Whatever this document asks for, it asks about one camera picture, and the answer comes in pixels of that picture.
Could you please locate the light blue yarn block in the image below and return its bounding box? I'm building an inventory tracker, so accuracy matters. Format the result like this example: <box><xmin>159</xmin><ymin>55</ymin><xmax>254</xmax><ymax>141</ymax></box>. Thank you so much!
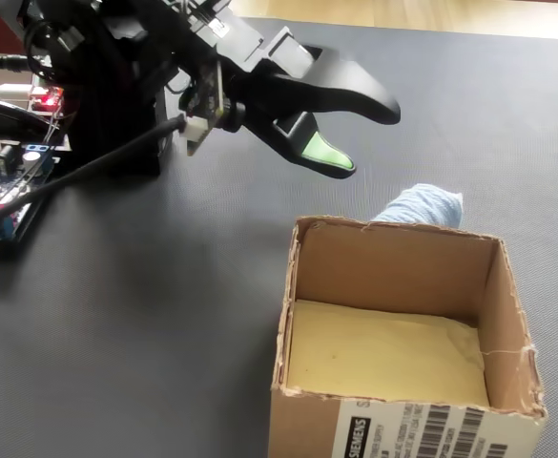
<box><xmin>368</xmin><ymin>182</ymin><xmax>465</xmax><ymax>228</ymax></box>

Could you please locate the black camera cable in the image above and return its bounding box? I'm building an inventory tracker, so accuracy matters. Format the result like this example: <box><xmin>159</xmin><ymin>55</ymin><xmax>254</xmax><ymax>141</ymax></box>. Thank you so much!
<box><xmin>0</xmin><ymin>116</ymin><xmax>187</xmax><ymax>239</ymax></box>

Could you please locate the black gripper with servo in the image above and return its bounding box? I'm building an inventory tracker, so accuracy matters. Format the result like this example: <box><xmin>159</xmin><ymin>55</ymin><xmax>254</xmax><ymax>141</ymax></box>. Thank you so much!
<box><xmin>181</xmin><ymin>0</ymin><xmax>402</xmax><ymax>181</ymax></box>

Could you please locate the black textured rubber mat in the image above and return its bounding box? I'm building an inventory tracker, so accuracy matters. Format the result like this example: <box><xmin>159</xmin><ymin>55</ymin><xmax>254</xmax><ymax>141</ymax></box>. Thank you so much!
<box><xmin>0</xmin><ymin>16</ymin><xmax>558</xmax><ymax>458</ymax></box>

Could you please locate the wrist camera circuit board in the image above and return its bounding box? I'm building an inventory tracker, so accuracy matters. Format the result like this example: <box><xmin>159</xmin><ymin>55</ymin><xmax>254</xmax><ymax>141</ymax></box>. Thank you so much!
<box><xmin>177</xmin><ymin>59</ymin><xmax>249</xmax><ymax>135</ymax></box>

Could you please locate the thick black curved cable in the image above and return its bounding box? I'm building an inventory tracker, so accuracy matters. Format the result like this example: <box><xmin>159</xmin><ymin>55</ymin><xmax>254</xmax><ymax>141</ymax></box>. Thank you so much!
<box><xmin>0</xmin><ymin>94</ymin><xmax>52</xmax><ymax>142</ymax></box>

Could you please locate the small board with red LED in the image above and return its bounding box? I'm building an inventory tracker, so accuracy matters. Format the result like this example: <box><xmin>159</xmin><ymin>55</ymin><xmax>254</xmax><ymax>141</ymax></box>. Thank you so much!
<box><xmin>28</xmin><ymin>84</ymin><xmax>68</xmax><ymax>115</ymax></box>

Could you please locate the circuit board with blue parts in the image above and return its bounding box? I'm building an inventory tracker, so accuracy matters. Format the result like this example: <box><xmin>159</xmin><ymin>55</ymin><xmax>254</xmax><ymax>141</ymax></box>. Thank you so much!
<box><xmin>0</xmin><ymin>140</ymin><xmax>63</xmax><ymax>244</ymax></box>

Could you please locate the white cable connector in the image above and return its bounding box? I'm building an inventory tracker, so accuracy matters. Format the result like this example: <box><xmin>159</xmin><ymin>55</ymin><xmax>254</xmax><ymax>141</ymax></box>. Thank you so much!
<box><xmin>180</xmin><ymin>114</ymin><xmax>213</xmax><ymax>156</ymax></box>

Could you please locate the open cardboard box with label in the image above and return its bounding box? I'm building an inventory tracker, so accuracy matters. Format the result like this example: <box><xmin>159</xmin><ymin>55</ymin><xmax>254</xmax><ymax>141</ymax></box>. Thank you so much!
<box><xmin>266</xmin><ymin>214</ymin><xmax>549</xmax><ymax>458</ymax></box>

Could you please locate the white plug cable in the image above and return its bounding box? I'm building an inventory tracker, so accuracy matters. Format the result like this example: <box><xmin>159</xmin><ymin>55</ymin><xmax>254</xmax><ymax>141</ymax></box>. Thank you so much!
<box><xmin>0</xmin><ymin>82</ymin><xmax>34</xmax><ymax>99</ymax></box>

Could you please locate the black barrel plug cable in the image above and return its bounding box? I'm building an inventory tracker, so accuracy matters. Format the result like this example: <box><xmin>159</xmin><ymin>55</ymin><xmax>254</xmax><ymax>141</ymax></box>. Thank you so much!
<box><xmin>0</xmin><ymin>54</ymin><xmax>31</xmax><ymax>73</ymax></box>

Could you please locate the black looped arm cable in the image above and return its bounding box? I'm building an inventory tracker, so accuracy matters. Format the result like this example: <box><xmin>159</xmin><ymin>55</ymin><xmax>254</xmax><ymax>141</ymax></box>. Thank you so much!
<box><xmin>20</xmin><ymin>18</ymin><xmax>87</xmax><ymax>85</ymax></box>

